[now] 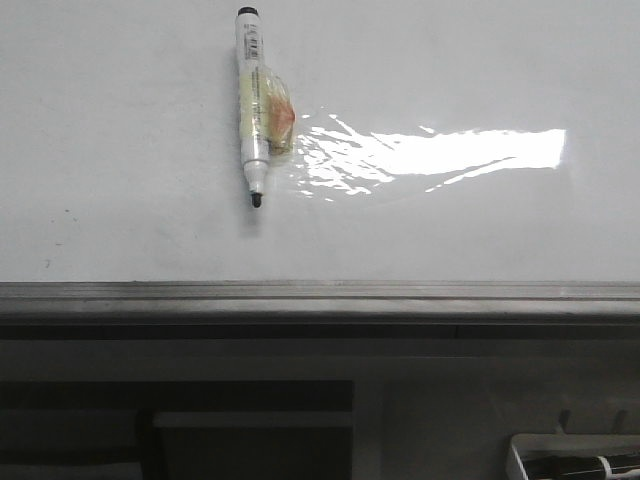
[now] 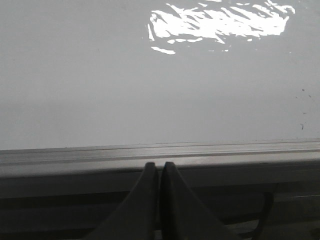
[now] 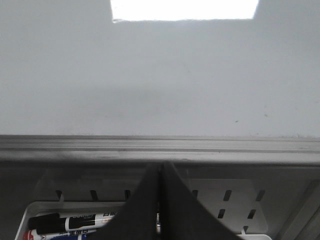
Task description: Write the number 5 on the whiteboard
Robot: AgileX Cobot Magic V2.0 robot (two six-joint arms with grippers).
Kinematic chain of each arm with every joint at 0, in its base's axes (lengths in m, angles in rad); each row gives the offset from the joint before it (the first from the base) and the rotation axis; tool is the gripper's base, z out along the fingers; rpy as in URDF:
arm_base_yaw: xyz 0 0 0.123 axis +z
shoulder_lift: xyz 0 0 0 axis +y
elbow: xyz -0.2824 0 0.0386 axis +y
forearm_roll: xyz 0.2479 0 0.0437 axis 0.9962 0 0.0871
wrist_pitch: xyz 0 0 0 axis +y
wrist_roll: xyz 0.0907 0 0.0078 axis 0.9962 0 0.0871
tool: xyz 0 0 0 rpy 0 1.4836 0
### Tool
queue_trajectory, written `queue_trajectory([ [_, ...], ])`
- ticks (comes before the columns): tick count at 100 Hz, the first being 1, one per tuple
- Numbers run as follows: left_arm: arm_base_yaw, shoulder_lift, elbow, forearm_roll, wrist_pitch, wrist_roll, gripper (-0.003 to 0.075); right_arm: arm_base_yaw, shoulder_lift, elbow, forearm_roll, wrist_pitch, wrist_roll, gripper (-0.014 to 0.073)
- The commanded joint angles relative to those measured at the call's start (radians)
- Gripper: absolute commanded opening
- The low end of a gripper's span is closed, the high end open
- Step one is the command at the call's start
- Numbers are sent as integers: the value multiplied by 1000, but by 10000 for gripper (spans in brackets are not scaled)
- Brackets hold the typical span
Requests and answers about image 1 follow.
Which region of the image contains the dark cabinet panel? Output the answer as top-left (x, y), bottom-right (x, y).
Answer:
top-left (1, 381), bottom-right (354, 479)

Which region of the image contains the white wire marker tray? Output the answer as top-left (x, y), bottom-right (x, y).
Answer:
top-left (505, 434), bottom-right (639, 479)

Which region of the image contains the white whiteboard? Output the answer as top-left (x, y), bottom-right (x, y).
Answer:
top-left (1, 1), bottom-right (639, 339)

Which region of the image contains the white whiteboard marker with tape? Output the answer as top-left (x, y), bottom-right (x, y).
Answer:
top-left (235, 6), bottom-right (296, 208)

